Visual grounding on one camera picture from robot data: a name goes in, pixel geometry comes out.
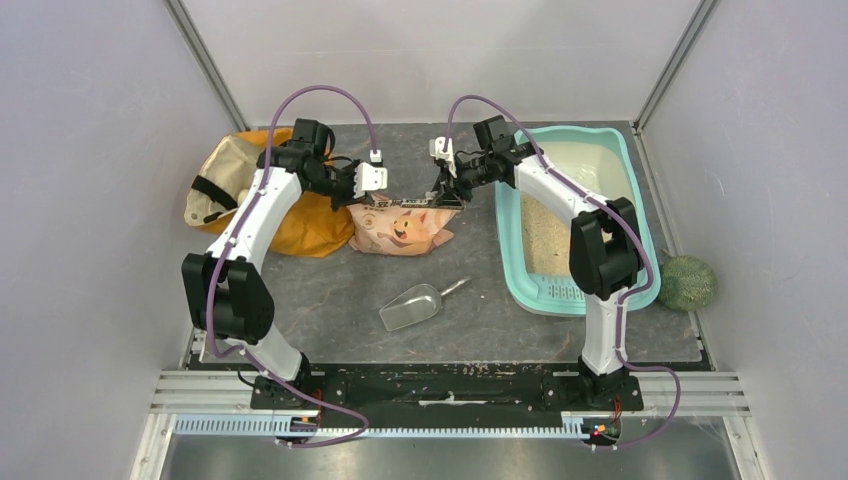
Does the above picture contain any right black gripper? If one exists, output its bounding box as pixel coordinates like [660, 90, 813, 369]
[431, 153, 494, 208]

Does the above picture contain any wooden bag clip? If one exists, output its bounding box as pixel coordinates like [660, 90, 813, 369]
[367, 193, 437, 211]

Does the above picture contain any pink cat litter bag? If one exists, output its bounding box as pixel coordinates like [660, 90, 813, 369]
[346, 203, 458, 256]

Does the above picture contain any teal litter box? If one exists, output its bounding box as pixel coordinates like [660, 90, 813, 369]
[495, 126, 661, 317]

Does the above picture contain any metal litter scoop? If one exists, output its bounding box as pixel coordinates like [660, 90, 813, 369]
[378, 277, 471, 332]

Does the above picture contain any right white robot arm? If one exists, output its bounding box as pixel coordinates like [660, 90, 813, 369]
[428, 115, 652, 409]

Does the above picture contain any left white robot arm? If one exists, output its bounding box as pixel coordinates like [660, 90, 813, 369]
[181, 119, 370, 409]

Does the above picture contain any orange cloth bag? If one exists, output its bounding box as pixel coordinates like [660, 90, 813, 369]
[184, 131, 355, 258]

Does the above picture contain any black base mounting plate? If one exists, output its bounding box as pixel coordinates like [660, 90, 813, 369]
[250, 362, 644, 429]

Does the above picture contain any green textured ball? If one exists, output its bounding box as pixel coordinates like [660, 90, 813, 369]
[657, 249, 719, 312]

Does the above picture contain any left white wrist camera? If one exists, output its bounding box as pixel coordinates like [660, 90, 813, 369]
[354, 150, 388, 199]

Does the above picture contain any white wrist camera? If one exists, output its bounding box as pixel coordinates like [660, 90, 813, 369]
[354, 150, 388, 199]
[428, 136, 457, 178]

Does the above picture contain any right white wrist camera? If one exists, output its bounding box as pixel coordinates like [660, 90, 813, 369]
[428, 136, 457, 178]

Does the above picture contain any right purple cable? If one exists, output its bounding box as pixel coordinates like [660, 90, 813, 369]
[444, 94, 683, 453]

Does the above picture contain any aluminium frame rail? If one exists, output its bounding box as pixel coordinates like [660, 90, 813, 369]
[131, 368, 766, 479]

